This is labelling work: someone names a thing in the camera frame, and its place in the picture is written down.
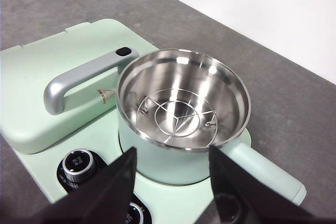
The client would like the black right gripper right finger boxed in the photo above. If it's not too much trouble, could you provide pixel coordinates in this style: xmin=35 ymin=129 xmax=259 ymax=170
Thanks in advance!
xmin=208 ymin=144 xmax=324 ymax=224

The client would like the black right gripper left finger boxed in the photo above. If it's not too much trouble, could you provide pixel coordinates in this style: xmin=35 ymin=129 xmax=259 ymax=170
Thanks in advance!
xmin=15 ymin=146 xmax=138 ymax=224

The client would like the mint green steamer pot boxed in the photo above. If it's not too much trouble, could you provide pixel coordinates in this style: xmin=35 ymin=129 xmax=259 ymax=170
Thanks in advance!
xmin=117 ymin=48 xmax=307 ymax=208

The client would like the silver control knob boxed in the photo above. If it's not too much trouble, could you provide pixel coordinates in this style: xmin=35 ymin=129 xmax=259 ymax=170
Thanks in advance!
xmin=61 ymin=148 xmax=97 ymax=180
xmin=125 ymin=201 xmax=148 ymax=224

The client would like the mint green breakfast machine base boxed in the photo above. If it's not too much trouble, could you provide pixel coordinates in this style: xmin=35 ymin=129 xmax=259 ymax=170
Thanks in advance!
xmin=0 ymin=18 xmax=253 ymax=224

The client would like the red triangular warning sticker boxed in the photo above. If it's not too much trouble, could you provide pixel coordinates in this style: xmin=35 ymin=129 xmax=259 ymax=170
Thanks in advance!
xmin=96 ymin=89 xmax=115 ymax=105

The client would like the steel wire steaming rack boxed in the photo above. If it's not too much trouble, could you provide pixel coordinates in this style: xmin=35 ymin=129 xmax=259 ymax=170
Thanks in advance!
xmin=136 ymin=89 xmax=217 ymax=146

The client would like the silver griddle lid handle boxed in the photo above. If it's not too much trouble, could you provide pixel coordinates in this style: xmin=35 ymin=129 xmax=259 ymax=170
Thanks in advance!
xmin=43 ymin=47 xmax=140 ymax=116

